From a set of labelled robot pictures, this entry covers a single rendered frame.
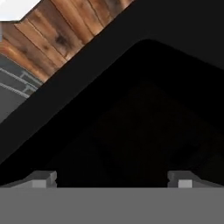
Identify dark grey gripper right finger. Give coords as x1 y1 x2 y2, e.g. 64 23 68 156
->
167 170 223 189

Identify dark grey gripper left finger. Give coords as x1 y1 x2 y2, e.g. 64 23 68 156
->
3 170 58 189

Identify black microwave door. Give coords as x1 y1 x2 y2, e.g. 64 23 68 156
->
0 0 224 189

